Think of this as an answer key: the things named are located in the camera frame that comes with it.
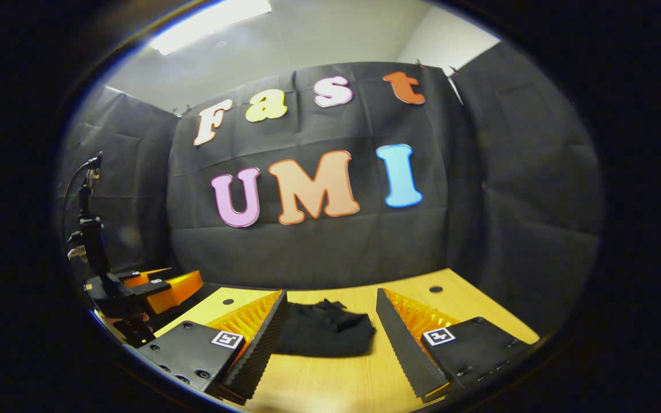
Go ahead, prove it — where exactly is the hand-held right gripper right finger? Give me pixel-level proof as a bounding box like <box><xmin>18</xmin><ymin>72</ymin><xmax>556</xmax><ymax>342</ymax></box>
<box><xmin>376</xmin><ymin>287</ymin><xmax>541</xmax><ymax>401</ymax></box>

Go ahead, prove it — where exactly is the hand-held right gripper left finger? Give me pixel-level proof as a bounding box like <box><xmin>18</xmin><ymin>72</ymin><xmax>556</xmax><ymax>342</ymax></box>
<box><xmin>126</xmin><ymin>290</ymin><xmax>290</xmax><ymax>402</ymax></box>

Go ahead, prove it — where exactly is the black button-up jacket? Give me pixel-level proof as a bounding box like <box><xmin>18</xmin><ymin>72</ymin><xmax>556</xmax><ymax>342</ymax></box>
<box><xmin>276</xmin><ymin>298</ymin><xmax>377</xmax><ymax>357</ymax></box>

